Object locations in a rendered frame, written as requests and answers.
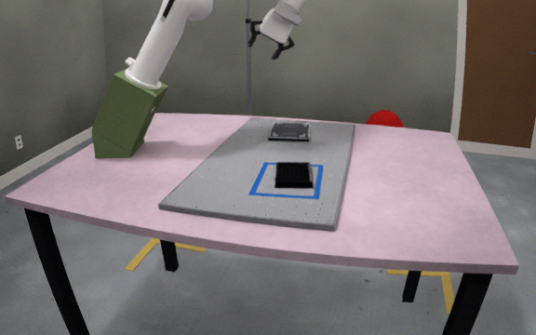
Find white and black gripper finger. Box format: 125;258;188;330
272;36;295;60
248;21;263;47

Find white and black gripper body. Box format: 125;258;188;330
258;8;294;44

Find blue tape square outline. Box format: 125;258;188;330
248;162;323;199

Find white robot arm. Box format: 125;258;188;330
125;0;305;90

